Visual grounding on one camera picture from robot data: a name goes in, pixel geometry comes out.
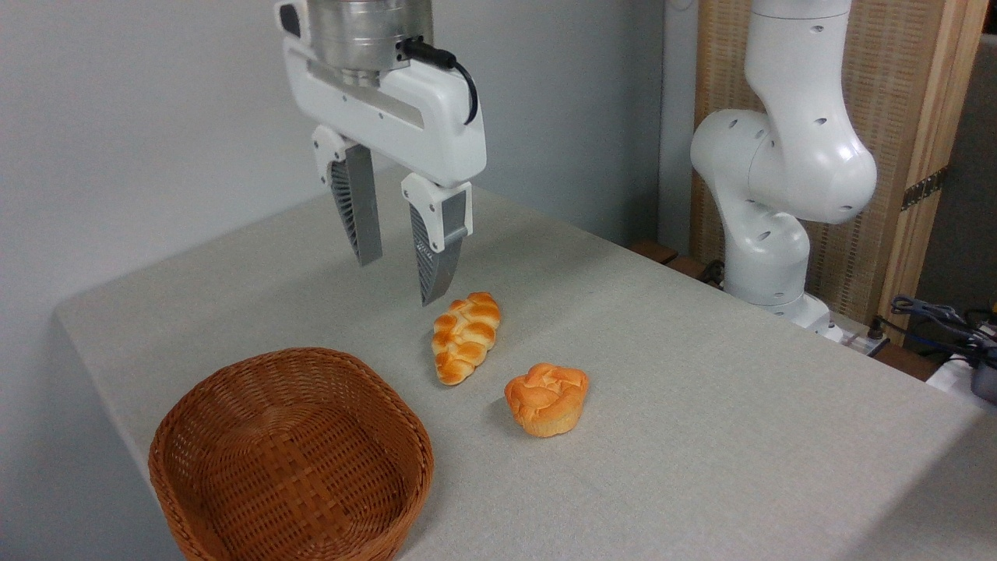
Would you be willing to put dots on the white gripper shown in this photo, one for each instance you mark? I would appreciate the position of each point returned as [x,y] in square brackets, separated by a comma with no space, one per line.
[436,117]

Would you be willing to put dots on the round orange bread roll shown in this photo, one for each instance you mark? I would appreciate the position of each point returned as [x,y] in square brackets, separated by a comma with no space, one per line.
[547,399]

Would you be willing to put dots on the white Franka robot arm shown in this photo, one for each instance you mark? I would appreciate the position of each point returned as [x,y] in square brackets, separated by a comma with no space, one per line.
[779,156]

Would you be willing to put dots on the braided golden bread loaf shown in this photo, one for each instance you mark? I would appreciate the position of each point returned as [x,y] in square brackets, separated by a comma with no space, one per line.
[466,336]

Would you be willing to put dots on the brown wicker basket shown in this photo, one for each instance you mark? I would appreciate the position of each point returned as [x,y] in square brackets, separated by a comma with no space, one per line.
[296,460]

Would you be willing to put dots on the wooden woven folding screen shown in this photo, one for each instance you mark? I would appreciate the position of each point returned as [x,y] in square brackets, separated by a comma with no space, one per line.
[903,86]

